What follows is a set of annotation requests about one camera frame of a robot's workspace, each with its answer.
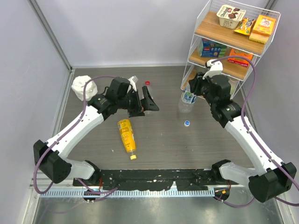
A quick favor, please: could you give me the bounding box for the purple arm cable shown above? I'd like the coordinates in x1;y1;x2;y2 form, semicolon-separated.
214;56;299;207
33;75;117;202

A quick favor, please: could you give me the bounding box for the white bottle cap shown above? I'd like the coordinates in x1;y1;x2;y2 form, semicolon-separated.
184;120;190;127

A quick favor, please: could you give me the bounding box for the clear bottle blue green label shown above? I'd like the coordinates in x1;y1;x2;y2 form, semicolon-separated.
178;84;197;113

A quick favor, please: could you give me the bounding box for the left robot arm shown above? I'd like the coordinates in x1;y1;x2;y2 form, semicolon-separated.
33;77;159;186

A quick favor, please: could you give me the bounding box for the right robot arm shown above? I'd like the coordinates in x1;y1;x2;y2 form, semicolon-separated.
187;72;297;203

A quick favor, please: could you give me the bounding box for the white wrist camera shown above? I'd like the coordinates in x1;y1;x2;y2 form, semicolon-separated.
128;76;138;91
203;59;223;79

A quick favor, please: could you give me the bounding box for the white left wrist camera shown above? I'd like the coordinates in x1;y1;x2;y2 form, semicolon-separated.
128;76;138;91

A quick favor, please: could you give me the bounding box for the yellow candy bag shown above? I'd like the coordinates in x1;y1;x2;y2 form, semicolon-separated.
234;17;256;36

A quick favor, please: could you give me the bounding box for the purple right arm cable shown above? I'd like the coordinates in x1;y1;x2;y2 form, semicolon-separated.
214;56;299;207

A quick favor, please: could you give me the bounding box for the blue green box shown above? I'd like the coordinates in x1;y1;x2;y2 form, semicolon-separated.
197;38;228;58

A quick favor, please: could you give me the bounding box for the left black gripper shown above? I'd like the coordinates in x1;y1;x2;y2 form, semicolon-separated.
118;86;159;118

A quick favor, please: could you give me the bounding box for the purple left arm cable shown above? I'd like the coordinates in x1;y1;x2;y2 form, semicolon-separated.
33;75;117;202

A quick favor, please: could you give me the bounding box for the white yogurt cup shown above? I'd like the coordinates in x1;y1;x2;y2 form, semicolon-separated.
216;5;246;29

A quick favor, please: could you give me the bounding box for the orange snack box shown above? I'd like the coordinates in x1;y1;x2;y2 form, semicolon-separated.
228;48;253;68

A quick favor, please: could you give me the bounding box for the yellow label bottle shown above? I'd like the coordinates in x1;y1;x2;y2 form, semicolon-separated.
118;119;137;161

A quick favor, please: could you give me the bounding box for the red cap clear bottle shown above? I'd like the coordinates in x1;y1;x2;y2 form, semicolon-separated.
143;80;153;115

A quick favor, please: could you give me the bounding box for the crumpled white paper towel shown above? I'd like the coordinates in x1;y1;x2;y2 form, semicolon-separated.
71;75;98;101

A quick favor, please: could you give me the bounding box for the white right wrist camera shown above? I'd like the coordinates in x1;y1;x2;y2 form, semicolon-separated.
203;59;223;79

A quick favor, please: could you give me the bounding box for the white slotted cable duct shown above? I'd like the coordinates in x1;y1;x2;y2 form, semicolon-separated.
40;188;215;198

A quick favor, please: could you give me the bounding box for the white wire shelf rack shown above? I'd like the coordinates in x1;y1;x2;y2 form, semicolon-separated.
180;0;281;90

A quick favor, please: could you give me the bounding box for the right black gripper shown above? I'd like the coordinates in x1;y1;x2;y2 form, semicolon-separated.
189;71;217;107

